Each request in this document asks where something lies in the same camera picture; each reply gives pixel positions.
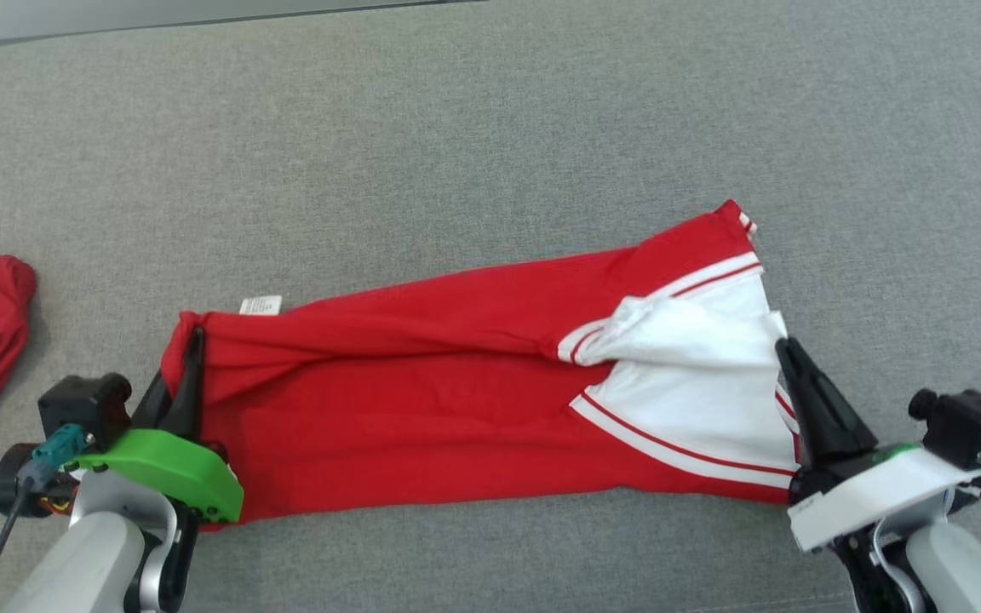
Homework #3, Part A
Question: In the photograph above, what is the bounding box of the left camera cable teal plug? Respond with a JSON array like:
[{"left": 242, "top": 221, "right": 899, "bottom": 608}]
[{"left": 0, "top": 423, "right": 93, "bottom": 597}]

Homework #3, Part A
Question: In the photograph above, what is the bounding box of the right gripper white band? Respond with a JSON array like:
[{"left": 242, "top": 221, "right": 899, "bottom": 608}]
[{"left": 775, "top": 336, "right": 981, "bottom": 554}]

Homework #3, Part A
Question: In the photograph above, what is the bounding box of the red white sports jersey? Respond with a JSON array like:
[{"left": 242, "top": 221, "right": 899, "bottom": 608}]
[{"left": 160, "top": 199, "right": 802, "bottom": 533}]

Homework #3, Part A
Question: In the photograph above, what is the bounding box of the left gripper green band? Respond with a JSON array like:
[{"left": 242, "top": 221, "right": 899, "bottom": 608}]
[{"left": 0, "top": 327, "right": 245, "bottom": 523}]

